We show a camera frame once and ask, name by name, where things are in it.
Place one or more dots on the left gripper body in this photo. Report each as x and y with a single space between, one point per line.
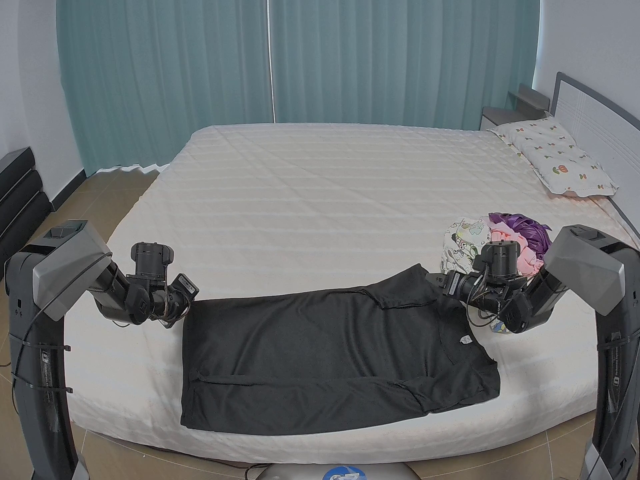
185 288

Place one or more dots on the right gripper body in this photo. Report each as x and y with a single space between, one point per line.
456 285

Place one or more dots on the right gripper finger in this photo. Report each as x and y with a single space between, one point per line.
436 279

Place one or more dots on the black polo shirt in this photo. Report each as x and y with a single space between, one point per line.
325 358

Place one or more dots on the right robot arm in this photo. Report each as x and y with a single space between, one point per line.
585 263

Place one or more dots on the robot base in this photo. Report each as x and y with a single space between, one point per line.
335 472

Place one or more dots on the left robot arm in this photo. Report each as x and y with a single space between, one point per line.
65 268

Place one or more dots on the bed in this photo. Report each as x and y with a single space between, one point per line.
325 193

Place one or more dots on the white printed garment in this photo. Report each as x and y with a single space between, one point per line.
462 240

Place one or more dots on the pink garment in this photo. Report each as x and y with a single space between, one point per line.
505 235

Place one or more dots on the purple garment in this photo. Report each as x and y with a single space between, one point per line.
525 228

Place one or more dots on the white printed pillow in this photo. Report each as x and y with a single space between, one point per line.
555 155

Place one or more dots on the grey bedside table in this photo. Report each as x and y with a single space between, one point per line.
505 115

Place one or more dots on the black chest of drawers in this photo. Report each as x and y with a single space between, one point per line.
20 193

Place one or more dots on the blue-green curtain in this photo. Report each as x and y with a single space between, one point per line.
400 43
165 68

